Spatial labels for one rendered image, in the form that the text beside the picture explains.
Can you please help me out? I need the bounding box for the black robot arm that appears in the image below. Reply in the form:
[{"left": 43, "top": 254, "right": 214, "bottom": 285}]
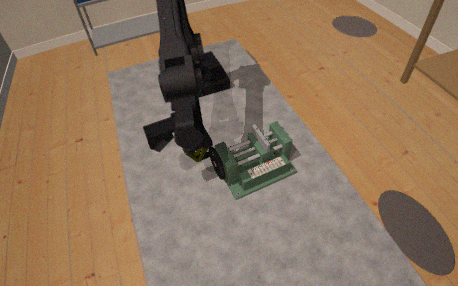
[{"left": 143, "top": 0, "right": 213, "bottom": 152}]

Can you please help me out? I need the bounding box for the green bench vise with handwheel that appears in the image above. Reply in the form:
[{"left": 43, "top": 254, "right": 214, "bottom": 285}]
[{"left": 202, "top": 121, "right": 297, "bottom": 200}]

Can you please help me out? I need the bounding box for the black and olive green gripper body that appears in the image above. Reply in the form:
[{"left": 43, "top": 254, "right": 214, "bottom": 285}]
[{"left": 183, "top": 115, "right": 213, "bottom": 155}]

